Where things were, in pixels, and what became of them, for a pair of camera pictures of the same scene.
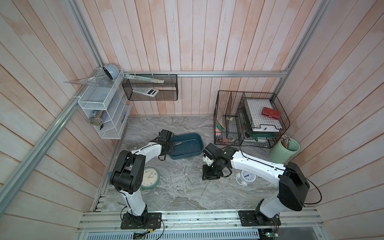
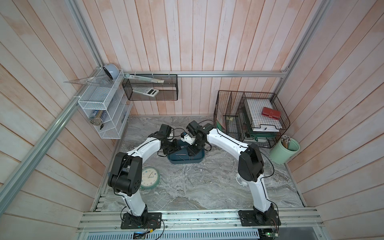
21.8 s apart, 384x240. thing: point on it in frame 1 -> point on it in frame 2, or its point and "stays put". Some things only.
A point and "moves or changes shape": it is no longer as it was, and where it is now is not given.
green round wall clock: [151, 179] stays put
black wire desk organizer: [252, 119] stays put
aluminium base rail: [280, 220] stays put
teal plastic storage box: [187, 145] moves or changes shape
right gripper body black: [212, 171] -> [195, 147]
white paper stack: [260, 122] stays put
